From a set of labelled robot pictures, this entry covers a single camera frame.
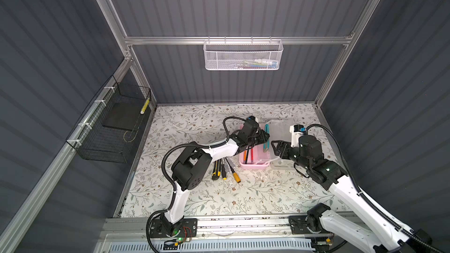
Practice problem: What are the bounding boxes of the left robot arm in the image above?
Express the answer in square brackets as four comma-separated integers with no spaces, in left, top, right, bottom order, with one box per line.
[157,116,270,236]

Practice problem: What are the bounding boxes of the aluminium front rail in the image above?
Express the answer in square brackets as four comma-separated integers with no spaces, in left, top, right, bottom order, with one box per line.
[98,214,345,242]

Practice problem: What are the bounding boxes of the black plate in basket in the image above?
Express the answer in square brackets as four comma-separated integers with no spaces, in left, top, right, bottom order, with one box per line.
[102,103,142,131]

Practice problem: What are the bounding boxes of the black wire basket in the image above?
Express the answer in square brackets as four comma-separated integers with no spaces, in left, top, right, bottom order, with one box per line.
[66,76,152,164]

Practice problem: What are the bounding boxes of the yellow black utility knife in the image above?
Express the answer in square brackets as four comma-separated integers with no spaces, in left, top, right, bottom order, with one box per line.
[212,160,221,180]

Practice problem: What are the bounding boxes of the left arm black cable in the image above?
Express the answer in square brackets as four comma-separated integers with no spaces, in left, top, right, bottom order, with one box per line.
[145,115,250,253]

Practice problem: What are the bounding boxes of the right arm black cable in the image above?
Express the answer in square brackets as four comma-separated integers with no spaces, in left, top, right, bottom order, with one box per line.
[305,123,444,253]

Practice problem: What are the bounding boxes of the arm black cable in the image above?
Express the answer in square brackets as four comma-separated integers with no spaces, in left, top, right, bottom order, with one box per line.
[145,115,250,253]
[305,123,444,253]

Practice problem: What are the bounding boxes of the markers in white basket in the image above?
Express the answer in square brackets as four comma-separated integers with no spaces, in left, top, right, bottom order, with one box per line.
[232,59,279,70]

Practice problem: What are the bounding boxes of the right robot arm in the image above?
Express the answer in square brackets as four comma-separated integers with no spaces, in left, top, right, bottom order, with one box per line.
[271,135,432,253]

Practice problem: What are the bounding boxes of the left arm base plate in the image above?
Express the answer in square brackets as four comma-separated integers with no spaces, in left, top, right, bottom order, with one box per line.
[148,218,198,238]

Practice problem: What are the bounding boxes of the pink plastic tool box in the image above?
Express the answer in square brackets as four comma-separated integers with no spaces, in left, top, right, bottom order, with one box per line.
[239,119,295,171]

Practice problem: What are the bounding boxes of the white wire mesh basket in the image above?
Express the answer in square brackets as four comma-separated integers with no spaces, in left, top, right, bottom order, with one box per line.
[203,39,284,71]

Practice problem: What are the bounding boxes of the orange handled screwdriver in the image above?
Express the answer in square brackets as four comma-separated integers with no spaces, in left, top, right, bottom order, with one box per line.
[225,157,241,183]

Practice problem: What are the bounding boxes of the small yellow black screwdriver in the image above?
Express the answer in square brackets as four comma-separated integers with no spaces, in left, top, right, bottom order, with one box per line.
[220,159,227,180]

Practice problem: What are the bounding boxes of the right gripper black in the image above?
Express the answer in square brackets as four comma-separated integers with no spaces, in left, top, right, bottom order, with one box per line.
[271,139,309,171]

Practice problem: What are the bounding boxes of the yellow marker in black basket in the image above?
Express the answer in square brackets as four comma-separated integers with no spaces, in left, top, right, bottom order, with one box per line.
[140,98,150,115]

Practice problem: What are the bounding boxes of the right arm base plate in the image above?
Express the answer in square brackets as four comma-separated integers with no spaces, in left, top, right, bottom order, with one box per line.
[288,215,332,235]

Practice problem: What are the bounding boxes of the teal utility knife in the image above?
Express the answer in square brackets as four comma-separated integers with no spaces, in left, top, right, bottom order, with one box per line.
[263,124,270,153]

